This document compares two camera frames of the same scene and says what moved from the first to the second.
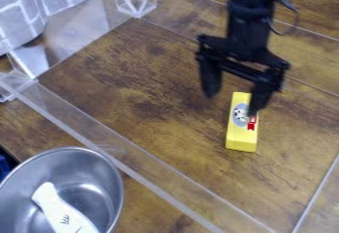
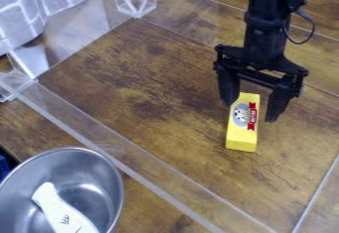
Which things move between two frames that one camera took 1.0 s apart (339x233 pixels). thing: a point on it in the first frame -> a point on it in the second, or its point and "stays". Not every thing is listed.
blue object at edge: (5, 171) stays
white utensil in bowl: (67, 218) stays
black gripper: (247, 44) -> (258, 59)
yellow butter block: (243, 126) stays
